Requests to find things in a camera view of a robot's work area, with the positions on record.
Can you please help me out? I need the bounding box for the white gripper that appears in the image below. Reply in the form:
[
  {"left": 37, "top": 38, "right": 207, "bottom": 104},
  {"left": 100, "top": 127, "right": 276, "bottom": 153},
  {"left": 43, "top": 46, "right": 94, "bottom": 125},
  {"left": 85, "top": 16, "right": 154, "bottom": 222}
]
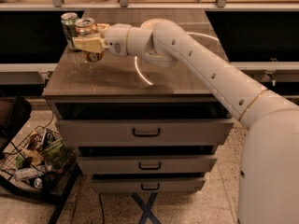
[{"left": 72, "top": 23, "right": 131, "bottom": 57}]

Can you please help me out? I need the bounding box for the orange soda can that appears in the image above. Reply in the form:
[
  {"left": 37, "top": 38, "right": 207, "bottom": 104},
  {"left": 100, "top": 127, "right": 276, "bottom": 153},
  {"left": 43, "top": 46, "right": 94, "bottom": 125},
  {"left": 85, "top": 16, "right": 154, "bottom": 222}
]
[{"left": 75, "top": 17, "right": 102, "bottom": 63}]

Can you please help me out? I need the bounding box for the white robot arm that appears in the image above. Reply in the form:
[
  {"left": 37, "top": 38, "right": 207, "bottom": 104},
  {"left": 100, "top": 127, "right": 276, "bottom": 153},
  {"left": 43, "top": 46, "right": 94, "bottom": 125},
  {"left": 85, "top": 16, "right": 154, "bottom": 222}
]
[{"left": 73, "top": 19, "right": 299, "bottom": 224}]

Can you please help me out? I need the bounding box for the green soda can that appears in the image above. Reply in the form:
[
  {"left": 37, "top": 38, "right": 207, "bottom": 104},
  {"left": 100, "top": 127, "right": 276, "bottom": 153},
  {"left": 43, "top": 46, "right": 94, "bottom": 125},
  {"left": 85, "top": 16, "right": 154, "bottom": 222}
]
[{"left": 61, "top": 12, "right": 78, "bottom": 50}]

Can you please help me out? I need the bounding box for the white bowl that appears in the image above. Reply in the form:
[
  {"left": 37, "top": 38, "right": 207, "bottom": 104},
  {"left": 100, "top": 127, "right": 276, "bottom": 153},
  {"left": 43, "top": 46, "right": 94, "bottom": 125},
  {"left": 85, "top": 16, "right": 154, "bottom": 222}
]
[{"left": 141, "top": 19, "right": 162, "bottom": 30}]

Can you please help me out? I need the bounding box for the grey drawer cabinet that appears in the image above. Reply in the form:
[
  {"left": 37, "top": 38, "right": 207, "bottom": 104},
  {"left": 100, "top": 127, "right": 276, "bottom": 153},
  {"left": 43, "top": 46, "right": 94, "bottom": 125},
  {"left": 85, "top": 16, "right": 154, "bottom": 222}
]
[{"left": 42, "top": 8, "right": 246, "bottom": 194}]

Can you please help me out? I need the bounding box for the green snack bag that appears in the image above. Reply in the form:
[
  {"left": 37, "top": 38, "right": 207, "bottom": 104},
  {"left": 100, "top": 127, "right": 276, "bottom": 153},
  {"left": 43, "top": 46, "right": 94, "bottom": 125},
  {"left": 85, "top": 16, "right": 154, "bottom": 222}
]
[{"left": 43, "top": 138, "right": 66, "bottom": 161}]

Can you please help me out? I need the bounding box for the middle grey drawer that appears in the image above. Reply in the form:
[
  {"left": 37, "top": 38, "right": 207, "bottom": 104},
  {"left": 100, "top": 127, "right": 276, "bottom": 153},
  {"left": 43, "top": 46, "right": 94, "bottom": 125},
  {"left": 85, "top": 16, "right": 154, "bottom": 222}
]
[{"left": 77, "top": 155, "right": 217, "bottom": 175}]

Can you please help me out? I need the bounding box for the grey drawer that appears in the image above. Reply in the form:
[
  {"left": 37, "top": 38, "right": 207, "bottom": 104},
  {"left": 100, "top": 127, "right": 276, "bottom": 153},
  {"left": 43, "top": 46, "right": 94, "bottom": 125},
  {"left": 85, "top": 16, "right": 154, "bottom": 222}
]
[
  {"left": 77, "top": 155, "right": 217, "bottom": 175},
  {"left": 56, "top": 119, "right": 234, "bottom": 147},
  {"left": 90, "top": 177, "right": 206, "bottom": 193}
]

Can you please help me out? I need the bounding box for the top grey drawer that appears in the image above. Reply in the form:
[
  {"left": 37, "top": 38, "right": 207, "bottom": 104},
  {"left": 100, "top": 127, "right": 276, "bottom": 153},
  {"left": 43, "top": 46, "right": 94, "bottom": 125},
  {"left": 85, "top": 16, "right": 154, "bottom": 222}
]
[{"left": 56, "top": 119, "right": 234, "bottom": 147}]

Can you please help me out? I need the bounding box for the bottom grey drawer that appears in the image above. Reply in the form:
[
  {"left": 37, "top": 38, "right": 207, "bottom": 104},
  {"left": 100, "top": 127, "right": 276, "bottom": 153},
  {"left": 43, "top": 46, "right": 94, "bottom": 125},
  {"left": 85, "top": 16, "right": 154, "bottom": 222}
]
[{"left": 90, "top": 177, "right": 206, "bottom": 193}]

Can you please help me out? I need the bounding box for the plastic water bottle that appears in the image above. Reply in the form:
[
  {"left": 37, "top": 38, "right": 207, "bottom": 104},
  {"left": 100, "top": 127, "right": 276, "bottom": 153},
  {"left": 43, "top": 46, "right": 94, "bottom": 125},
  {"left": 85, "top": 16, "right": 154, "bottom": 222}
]
[{"left": 13, "top": 168, "right": 46, "bottom": 181}]

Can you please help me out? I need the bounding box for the black wire basket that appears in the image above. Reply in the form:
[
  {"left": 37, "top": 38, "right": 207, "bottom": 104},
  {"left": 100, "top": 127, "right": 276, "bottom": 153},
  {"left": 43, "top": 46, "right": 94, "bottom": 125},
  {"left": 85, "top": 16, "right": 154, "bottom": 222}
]
[{"left": 0, "top": 126, "right": 77, "bottom": 190}]

